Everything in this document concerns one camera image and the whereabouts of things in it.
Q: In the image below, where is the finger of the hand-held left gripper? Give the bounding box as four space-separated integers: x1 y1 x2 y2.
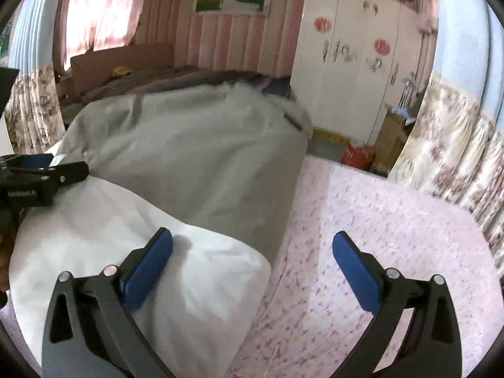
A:
12 161 90 186
0 153 54 171

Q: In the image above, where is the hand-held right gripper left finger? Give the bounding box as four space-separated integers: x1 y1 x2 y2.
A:
39 227 174 378

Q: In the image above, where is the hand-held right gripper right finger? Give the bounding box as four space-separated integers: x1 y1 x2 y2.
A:
332 231 464 378

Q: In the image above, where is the grey and white jacket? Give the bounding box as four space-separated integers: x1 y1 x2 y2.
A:
8 83 313 378

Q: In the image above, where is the person's left hand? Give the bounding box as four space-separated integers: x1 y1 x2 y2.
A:
0 230 17 296

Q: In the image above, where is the pink floral bed sheet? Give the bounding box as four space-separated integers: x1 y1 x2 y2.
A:
0 153 501 378

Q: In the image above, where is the blue floral curtain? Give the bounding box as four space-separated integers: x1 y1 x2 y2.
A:
390 0 504 245
4 0 66 154

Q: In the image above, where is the red container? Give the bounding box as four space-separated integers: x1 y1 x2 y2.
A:
342 145 375 171

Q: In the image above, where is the brown headboard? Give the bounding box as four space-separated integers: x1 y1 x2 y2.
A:
70 43 175 93

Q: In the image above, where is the grey box with yellow lid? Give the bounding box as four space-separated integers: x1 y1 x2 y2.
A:
313 128 351 162

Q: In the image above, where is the wooden nightstand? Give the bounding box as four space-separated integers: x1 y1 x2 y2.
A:
374 110 410 174

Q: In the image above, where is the dark blanket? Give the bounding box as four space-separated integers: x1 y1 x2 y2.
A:
59 67 292 107

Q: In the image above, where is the pink window curtain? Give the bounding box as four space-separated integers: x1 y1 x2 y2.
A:
59 0 146 60

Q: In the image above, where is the white wardrobe with stickers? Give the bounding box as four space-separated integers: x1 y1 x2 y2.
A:
291 0 430 158

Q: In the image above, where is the narrow pink curtain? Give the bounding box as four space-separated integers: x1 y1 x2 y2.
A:
417 0 439 32

